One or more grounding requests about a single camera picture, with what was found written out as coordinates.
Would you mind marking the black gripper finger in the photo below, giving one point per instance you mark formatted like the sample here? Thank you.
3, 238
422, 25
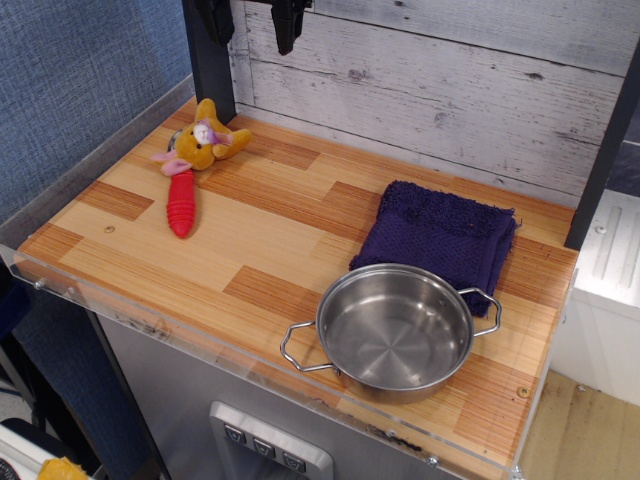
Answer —
217, 19
287, 16

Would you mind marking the dark blue cloth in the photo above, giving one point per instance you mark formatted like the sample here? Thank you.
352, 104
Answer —
462, 241

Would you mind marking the brown plush toy animal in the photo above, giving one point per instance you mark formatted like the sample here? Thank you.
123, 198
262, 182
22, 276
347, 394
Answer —
200, 144

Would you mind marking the stainless toy fridge cabinet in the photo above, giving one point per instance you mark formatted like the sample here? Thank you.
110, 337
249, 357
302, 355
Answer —
174, 390

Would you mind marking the silver dispenser button panel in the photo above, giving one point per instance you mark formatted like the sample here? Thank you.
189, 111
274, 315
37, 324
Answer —
251, 448

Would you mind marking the white ribbed counter unit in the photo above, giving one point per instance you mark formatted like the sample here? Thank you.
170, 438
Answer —
597, 342

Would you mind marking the clear acrylic front guard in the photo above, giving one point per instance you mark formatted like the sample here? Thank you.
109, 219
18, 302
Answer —
228, 355

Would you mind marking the yellow object bottom left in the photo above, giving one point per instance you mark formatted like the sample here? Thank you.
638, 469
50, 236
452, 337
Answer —
61, 469

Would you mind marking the dark left frame post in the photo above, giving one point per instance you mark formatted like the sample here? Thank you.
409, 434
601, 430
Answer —
210, 65

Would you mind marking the dark frame post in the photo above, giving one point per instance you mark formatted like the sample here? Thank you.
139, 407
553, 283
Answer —
210, 65
613, 138

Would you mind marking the red ribbed handle spoon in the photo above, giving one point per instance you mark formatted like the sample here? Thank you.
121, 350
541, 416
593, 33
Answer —
181, 205

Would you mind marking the steel pan with handles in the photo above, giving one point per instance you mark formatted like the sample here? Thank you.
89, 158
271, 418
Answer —
396, 333

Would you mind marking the dark right frame post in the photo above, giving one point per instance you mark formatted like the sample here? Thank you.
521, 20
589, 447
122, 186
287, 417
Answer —
613, 138

